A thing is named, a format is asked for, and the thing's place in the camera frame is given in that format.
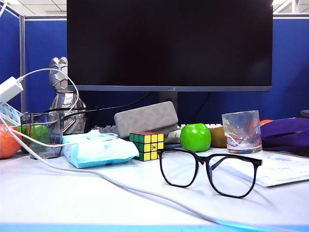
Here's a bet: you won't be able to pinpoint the grey suede glasses case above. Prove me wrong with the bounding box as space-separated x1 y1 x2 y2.
113 101 179 139

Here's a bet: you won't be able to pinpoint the rubik's cube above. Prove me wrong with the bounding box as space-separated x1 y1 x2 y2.
128 131 165 162

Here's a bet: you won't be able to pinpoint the black framed glasses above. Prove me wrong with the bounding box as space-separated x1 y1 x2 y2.
157 148 263 199

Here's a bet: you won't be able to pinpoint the grey monitor stand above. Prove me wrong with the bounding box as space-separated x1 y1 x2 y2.
158 91 179 109

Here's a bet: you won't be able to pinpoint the white and grey keyboard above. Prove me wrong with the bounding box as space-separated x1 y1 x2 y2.
93 122 224 145

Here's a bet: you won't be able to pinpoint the shiny green apple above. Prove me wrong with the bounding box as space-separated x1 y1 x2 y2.
180 123 212 152

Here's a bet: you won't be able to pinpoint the brown kiwi fruit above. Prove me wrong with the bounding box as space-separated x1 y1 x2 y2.
210 126 227 148

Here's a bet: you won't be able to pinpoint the light blue wet wipes pack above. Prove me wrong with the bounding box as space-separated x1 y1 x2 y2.
62 131 140 169

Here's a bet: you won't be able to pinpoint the black computer monitor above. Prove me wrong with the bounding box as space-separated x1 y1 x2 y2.
67 0 274 92

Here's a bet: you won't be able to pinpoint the clear tumbler with red swirls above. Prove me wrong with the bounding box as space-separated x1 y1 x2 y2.
221 110 263 155

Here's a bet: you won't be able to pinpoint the smoky square glass cup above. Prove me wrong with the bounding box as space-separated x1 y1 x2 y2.
20 112 65 160

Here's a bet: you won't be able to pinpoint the silver robot figurine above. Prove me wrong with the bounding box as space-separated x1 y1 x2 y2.
48 57 87 135

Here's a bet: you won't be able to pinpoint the green apple behind glass cup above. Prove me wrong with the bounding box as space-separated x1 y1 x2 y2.
16 124 51 152

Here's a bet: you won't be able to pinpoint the purple fabric bag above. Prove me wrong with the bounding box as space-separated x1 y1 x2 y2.
260 117 309 152

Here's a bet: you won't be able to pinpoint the white paper sheet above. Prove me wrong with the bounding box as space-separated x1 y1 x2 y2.
212 147 309 187

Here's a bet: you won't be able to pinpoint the blue and white box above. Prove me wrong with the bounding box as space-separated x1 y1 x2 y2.
0 102 24 126

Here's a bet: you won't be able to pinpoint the white charger adapter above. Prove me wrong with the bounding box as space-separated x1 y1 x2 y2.
0 76 24 104

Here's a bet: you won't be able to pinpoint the large orange fruit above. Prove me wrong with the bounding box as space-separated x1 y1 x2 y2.
0 123 23 160

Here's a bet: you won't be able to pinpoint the black cable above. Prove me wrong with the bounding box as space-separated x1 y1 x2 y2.
194 91 211 116
43 91 152 119

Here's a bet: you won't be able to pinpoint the white charging cable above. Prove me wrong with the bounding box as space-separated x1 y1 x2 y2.
0 68 300 232

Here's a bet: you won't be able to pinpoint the grey partition post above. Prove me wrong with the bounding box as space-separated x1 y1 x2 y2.
19 14 26 113

